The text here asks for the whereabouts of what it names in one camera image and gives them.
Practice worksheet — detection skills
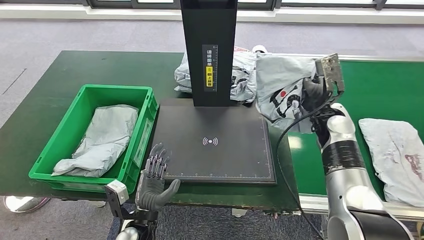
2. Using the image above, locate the white mailer black red print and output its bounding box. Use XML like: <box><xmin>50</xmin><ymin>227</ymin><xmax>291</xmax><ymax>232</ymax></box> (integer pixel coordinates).
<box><xmin>255</xmin><ymin>53</ymin><xmax>320</xmax><ymax>134</ymax></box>

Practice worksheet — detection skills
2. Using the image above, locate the black inbound scanner machine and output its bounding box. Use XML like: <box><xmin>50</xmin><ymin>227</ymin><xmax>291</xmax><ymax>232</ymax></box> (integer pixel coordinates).
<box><xmin>150</xmin><ymin>0</ymin><xmax>277</xmax><ymax>186</ymax></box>

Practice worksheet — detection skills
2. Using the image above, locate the white mailer parcel black print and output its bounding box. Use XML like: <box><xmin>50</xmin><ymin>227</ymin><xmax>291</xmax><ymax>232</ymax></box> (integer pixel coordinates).
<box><xmin>230</xmin><ymin>45</ymin><xmax>260</xmax><ymax>104</ymax></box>

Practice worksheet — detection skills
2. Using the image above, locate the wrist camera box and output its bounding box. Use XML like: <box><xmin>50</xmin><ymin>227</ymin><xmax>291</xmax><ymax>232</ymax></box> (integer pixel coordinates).
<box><xmin>314</xmin><ymin>52</ymin><xmax>345</xmax><ymax>100</ymax></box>
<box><xmin>104</xmin><ymin>179</ymin><xmax>130</xmax><ymax>218</ymax></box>

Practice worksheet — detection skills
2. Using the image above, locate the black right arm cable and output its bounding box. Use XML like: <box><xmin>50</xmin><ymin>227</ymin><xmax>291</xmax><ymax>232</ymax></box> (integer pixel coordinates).
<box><xmin>276</xmin><ymin>94</ymin><xmax>332</xmax><ymax>240</ymax></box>

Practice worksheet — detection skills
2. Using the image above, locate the green conveyor belt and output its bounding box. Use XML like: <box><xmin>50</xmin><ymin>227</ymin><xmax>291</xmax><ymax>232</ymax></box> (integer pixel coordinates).
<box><xmin>273</xmin><ymin>58</ymin><xmax>424</xmax><ymax>203</ymax></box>

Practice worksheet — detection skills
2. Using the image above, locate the green plastic crate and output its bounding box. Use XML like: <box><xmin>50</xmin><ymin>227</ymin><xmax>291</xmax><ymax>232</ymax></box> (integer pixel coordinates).
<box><xmin>28</xmin><ymin>84</ymin><xmax>159</xmax><ymax>195</ymax></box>

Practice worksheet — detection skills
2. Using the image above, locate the crumpled grey-white mailer parcel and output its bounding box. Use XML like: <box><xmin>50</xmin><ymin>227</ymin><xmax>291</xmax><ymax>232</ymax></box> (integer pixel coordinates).
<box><xmin>173</xmin><ymin>52</ymin><xmax>194</xmax><ymax>94</ymax></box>

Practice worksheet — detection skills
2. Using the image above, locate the grey mailer parcel red mark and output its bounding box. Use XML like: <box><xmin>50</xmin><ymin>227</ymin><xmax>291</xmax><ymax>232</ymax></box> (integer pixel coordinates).
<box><xmin>358</xmin><ymin>118</ymin><xmax>424</xmax><ymax>208</ymax></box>
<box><xmin>51</xmin><ymin>104</ymin><xmax>140</xmax><ymax>178</ymax></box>

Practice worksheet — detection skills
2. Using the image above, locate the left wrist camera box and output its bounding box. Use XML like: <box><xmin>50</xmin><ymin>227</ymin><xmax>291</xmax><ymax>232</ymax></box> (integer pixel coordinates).
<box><xmin>104</xmin><ymin>179</ymin><xmax>130</xmax><ymax>218</ymax></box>

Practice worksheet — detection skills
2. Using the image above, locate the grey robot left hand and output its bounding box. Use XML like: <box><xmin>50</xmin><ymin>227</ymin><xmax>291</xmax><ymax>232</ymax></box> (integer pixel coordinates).
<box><xmin>135</xmin><ymin>142</ymin><xmax>182</xmax><ymax>213</ymax></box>

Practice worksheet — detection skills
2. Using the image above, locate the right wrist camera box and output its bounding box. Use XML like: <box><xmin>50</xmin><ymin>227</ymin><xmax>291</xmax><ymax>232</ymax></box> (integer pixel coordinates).
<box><xmin>314</xmin><ymin>52</ymin><xmax>345</xmax><ymax>100</ymax></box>

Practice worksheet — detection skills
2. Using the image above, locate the dark green table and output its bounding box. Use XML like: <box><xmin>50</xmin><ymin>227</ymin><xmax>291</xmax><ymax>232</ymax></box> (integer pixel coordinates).
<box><xmin>0</xmin><ymin>50</ymin><xmax>301</xmax><ymax>213</ymax></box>

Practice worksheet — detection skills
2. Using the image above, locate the chrome round table base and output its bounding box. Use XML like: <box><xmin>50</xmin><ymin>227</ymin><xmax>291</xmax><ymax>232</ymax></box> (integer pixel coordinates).
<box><xmin>3</xmin><ymin>196</ymin><xmax>51</xmax><ymax>213</ymax></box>

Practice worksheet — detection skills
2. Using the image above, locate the black yellow ruler label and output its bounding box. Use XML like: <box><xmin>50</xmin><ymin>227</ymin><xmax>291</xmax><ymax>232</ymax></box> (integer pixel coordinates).
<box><xmin>201</xmin><ymin>44</ymin><xmax>219</xmax><ymax>93</ymax></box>

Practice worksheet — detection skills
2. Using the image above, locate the white window sill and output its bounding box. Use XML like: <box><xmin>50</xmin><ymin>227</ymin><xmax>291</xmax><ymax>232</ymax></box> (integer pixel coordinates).
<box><xmin>0</xmin><ymin>3</ymin><xmax>424</xmax><ymax>24</ymax></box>

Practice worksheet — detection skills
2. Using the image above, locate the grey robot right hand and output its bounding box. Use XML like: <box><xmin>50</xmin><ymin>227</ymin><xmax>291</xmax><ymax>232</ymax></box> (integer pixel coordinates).
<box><xmin>298</xmin><ymin>76</ymin><xmax>332</xmax><ymax>115</ymax></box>

